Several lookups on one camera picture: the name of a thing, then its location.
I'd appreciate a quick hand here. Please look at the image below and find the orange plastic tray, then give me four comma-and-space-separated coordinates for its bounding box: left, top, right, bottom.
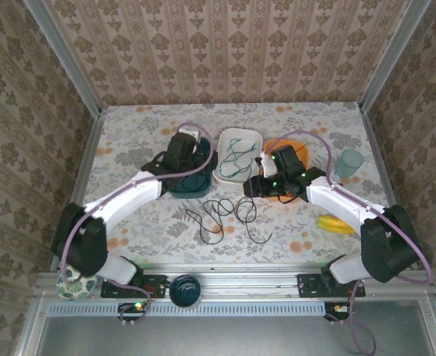
262, 137, 312, 203

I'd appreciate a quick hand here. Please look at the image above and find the dark green plastic tray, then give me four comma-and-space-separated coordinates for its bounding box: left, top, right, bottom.
168, 136, 219, 198

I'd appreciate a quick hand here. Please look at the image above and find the white plastic tray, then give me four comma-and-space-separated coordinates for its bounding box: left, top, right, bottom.
216, 128, 264, 188

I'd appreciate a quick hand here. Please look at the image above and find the translucent teal cup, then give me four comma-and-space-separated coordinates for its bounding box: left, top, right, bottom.
335, 149, 366, 179

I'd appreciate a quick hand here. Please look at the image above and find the yellow banana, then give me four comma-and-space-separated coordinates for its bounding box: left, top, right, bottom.
316, 214, 357, 235

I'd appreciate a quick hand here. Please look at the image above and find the dark teal bowl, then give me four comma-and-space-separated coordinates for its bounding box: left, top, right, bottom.
168, 274, 203, 309

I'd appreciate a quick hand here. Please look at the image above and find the black controller board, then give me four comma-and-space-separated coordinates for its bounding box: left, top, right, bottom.
118, 301, 148, 322
324, 301, 353, 322

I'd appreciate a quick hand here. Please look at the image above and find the grey metal panel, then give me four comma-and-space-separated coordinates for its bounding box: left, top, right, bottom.
36, 314, 436, 356

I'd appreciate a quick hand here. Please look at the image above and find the leaf-patterned bowl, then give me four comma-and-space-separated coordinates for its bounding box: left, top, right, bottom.
56, 264, 99, 301

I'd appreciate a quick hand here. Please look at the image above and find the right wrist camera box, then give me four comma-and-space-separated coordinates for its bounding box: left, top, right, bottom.
257, 153, 275, 177

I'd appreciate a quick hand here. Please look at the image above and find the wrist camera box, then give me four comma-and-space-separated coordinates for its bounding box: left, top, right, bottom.
176, 127, 201, 144
257, 153, 275, 177

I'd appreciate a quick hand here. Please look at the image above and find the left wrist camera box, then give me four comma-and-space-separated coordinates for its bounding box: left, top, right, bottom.
176, 127, 201, 144

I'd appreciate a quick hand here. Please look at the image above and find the aluminium frame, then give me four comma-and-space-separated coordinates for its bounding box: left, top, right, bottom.
13, 0, 436, 356

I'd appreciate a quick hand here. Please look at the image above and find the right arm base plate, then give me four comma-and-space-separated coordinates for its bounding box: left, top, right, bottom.
297, 272, 367, 299

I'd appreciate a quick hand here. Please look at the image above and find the grey slotted cable duct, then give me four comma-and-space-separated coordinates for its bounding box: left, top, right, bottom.
47, 300, 328, 317

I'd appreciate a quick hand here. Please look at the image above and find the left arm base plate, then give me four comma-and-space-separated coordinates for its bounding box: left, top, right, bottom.
99, 273, 168, 300

